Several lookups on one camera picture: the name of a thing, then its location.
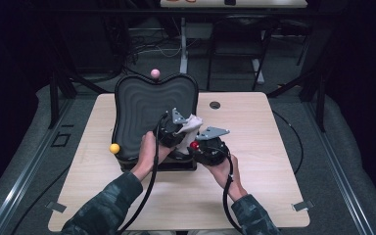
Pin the pale table top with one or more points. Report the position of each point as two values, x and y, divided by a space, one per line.
233 4

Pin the pink ball knob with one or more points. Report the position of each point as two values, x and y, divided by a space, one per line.
155 73

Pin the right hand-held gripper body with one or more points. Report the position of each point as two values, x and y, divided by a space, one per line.
213 151

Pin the person's left hand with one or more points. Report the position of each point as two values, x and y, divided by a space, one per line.
147 150

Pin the black tray base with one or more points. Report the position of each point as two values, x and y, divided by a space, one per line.
176 167

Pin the red ball knob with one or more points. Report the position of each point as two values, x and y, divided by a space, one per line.
194 145

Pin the person's right hand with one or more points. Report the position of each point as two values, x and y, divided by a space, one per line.
220 173

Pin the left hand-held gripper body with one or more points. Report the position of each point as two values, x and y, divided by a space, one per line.
168 133

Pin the black metal frame stand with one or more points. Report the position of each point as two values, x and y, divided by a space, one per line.
320 107
54 104

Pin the black wavy ridged tray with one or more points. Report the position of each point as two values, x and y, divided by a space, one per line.
143 111

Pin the dark curtain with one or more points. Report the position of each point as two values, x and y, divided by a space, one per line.
6 81
365 81

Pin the grey tape piece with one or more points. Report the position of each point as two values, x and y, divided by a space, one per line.
303 205
56 207

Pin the white table leg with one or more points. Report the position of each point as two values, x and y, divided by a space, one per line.
258 70
183 49

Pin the yellow ball knob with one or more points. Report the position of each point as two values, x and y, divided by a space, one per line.
114 148

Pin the aluminium floor rail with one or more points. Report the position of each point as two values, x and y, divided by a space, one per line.
24 176
341 176

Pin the black chair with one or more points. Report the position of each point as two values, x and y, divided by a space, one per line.
241 23

